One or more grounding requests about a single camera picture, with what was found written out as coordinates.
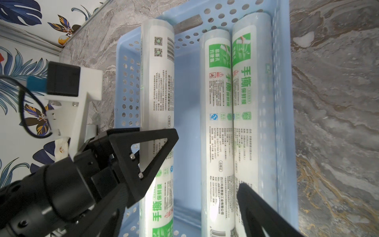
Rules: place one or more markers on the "plastic wrap roll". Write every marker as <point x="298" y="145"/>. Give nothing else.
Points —
<point x="157" y="112"/>
<point x="216" y="135"/>
<point x="253" y="106"/>

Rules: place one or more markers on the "light blue plastic basket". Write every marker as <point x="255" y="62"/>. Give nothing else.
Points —
<point x="277" y="170"/>

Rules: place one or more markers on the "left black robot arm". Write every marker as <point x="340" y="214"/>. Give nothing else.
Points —
<point x="25" y="208"/>

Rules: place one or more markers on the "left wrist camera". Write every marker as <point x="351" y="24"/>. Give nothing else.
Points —
<point x="70" y="89"/>

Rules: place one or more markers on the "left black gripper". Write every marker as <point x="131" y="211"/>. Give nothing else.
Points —
<point x="112" y="171"/>

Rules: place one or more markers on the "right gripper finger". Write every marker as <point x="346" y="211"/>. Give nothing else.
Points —
<point x="259" y="218"/>

